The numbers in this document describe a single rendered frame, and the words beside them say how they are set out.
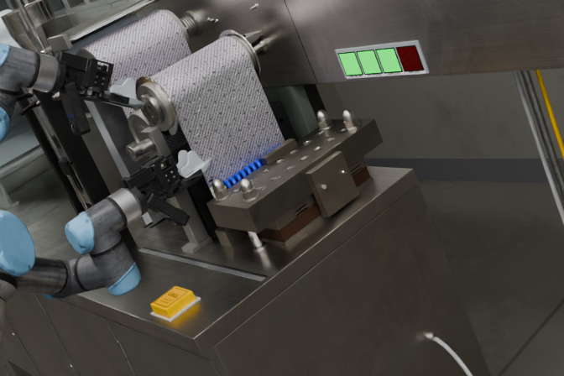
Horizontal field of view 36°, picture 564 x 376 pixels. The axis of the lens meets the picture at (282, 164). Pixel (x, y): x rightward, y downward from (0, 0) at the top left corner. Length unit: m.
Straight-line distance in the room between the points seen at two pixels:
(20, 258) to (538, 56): 0.95
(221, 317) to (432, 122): 2.47
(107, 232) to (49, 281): 0.15
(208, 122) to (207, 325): 0.49
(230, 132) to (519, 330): 1.36
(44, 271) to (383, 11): 0.86
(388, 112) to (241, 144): 2.22
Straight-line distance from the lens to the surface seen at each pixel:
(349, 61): 1.90
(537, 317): 3.00
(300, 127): 2.17
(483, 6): 1.61
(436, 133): 4.05
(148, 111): 1.96
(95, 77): 1.87
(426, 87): 3.95
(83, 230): 1.80
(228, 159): 1.99
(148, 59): 2.16
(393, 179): 1.98
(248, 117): 2.02
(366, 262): 1.92
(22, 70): 1.81
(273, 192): 1.82
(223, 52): 2.01
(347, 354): 1.93
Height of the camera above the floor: 1.65
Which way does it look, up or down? 18 degrees down
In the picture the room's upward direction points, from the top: 23 degrees counter-clockwise
